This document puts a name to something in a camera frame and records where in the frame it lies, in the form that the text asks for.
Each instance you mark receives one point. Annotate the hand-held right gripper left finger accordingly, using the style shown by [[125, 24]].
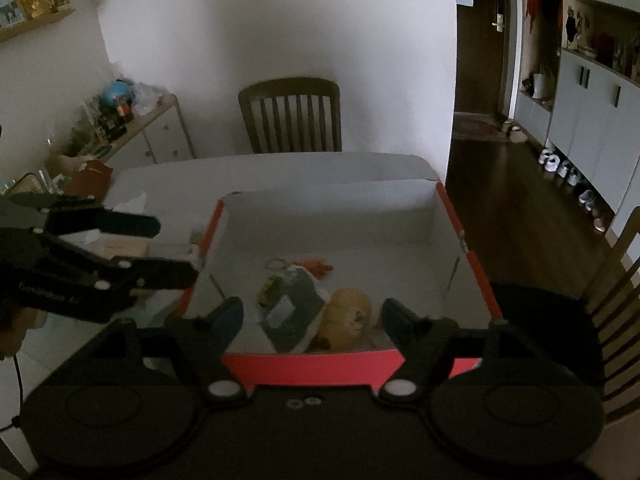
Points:
[[229, 322]]

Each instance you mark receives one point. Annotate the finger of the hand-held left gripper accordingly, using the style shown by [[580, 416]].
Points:
[[165, 275], [125, 224]]

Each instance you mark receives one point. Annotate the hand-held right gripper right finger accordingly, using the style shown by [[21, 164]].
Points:
[[400, 322]]

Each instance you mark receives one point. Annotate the small yellow toy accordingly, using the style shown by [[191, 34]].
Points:
[[268, 290]]

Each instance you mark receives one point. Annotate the yellow packaged bun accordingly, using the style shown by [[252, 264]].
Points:
[[347, 317]]

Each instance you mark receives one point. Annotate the green white wipes pack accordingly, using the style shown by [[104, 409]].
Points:
[[295, 305]]

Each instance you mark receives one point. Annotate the red cardboard shoe box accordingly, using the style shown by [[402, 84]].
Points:
[[320, 367]]

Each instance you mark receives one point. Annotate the small orange toy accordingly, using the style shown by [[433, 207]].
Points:
[[315, 266]]

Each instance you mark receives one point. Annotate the person's left hand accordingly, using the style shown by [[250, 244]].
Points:
[[15, 330]]

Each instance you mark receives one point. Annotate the white paper napkin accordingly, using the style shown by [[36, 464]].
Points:
[[127, 205]]

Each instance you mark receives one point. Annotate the brown red paper bag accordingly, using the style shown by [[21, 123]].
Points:
[[90, 177]]

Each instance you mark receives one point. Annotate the white wooden sideboard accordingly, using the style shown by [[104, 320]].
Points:
[[160, 135]]

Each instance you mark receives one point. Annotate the dark bottles on sideboard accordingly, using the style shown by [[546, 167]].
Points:
[[110, 122]]

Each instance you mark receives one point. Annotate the clear plastic bag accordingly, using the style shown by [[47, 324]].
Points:
[[146, 99]]

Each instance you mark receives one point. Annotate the blue globe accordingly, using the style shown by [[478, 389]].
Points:
[[117, 92]]

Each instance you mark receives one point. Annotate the wooden slat-back chair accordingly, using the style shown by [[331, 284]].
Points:
[[290, 115], [615, 280]]

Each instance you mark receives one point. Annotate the round floor rug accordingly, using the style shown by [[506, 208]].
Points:
[[475, 127]]

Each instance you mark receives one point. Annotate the row of shoes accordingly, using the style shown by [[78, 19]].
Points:
[[575, 180]]

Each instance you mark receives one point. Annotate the dark wooden door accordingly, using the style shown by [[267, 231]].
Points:
[[480, 35]]

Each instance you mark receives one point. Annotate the wooden wall shelf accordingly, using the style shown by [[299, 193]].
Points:
[[37, 24]]

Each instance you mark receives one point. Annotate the grey wall cabinet unit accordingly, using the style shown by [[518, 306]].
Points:
[[590, 105]]

